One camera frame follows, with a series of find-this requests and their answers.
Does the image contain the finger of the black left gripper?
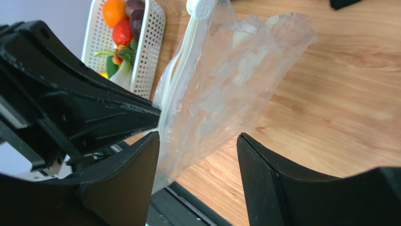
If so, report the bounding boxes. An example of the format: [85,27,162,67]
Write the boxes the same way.
[0,21,160,171]

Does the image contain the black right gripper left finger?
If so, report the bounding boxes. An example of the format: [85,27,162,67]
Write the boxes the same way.
[0,132,160,226]

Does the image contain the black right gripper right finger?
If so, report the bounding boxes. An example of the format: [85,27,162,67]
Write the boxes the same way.
[237,133,401,226]

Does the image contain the clear polka dot zip bag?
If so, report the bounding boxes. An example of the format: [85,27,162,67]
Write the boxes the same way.
[152,0,316,192]

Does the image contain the yellow banana bunch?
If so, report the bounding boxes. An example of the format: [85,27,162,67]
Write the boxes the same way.
[99,72,109,79]

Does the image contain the small cherry tomato cluster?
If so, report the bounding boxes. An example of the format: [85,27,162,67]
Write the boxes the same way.
[112,44,127,65]

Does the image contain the white perforated plastic basket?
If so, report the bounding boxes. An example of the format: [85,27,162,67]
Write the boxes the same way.
[81,0,166,99]

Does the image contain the red tomato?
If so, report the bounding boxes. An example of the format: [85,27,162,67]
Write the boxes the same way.
[112,20,134,46]

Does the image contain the orange fruit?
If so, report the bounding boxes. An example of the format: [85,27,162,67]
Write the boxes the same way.
[102,0,128,28]

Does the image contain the dark purple round fruit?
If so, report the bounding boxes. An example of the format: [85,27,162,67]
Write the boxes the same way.
[129,8,144,40]

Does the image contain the small dark purple fruit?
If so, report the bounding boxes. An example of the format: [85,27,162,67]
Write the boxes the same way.
[125,0,145,17]

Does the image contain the black baseball cap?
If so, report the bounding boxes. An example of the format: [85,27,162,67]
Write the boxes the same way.
[329,0,362,10]

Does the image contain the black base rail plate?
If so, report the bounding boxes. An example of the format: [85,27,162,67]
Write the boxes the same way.
[146,182,231,226]

